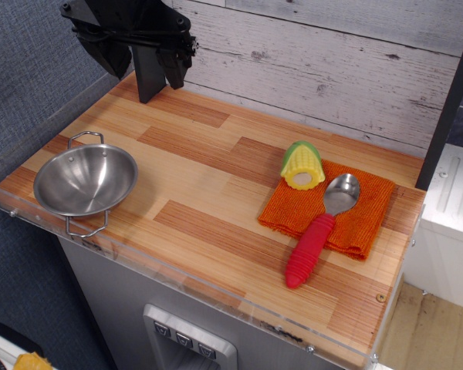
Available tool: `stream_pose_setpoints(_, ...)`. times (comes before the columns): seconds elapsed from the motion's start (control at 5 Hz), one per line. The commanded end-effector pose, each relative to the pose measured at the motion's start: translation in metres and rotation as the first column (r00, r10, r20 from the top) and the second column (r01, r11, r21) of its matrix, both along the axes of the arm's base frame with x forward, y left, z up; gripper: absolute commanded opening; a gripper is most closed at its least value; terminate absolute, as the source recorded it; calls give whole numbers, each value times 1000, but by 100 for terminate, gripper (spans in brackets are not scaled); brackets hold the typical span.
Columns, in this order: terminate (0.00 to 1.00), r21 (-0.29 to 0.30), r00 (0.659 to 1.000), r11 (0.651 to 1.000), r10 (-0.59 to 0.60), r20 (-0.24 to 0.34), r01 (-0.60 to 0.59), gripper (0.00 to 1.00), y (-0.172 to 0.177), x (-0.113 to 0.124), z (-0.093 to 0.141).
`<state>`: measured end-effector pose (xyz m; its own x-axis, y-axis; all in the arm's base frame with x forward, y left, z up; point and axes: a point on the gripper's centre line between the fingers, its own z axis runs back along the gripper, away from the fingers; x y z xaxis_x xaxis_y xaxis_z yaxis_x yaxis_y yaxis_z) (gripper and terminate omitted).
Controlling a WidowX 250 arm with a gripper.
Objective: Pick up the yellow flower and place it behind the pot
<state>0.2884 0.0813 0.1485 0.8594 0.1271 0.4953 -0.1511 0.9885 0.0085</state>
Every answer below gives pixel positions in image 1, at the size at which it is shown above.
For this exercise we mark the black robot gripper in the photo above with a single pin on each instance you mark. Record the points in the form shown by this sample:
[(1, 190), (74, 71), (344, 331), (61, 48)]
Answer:
[(100, 25)]

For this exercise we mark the yellow toy corn cob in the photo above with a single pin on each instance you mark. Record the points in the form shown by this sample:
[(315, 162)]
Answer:
[(302, 167)]

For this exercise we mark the grey toy fridge cabinet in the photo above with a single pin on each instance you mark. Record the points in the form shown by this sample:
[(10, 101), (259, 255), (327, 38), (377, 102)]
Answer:
[(117, 294)]

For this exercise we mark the silver dispenser button panel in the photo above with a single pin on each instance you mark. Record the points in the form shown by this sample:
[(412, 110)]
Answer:
[(179, 344)]

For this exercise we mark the yellow object bottom left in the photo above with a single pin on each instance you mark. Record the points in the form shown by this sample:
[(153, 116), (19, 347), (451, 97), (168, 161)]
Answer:
[(32, 361)]

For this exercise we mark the clear acrylic edge guard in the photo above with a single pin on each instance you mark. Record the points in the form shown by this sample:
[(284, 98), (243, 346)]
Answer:
[(206, 171)]

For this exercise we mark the white toy sink unit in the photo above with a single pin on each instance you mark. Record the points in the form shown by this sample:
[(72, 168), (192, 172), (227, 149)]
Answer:
[(434, 260)]

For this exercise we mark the black vertical post left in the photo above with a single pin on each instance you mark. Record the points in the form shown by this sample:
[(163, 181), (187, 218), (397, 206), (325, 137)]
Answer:
[(149, 74)]

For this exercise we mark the black vertical post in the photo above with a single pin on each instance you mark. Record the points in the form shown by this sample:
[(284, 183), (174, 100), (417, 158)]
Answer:
[(442, 130), (149, 74)]

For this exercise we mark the stainless steel two-handled pot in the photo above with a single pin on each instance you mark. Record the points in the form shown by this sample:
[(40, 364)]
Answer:
[(90, 177)]

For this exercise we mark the metal spoon with red handle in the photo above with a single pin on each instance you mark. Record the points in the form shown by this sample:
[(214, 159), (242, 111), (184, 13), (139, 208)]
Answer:
[(340, 196)]

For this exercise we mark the black vertical post right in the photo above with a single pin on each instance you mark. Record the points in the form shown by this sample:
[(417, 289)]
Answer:
[(442, 130)]

